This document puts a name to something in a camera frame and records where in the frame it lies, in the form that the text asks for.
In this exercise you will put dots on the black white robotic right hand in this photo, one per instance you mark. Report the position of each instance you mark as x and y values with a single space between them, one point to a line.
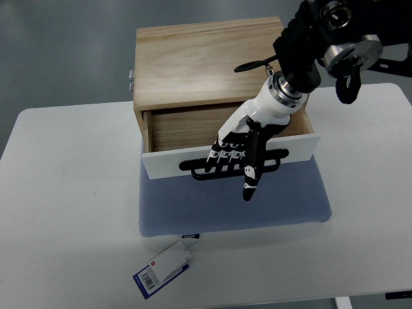
246 132

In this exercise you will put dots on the white drawer black handle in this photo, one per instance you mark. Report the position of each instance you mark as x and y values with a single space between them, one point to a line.
174 135

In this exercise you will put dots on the wooden drawer cabinet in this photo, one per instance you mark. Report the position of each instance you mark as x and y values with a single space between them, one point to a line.
193 64

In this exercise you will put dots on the blue mesh cushion mat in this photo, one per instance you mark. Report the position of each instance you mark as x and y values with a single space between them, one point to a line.
181 205

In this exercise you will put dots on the white blue price tag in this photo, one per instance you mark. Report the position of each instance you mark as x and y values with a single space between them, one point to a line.
163 269

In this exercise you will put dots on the white table leg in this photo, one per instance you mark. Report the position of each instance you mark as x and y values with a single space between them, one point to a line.
343 303

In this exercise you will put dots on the black table control panel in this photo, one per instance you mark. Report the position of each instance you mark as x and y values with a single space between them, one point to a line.
398 295

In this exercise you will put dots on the metal clamp bracket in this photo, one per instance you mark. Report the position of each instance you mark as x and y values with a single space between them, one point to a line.
131 76

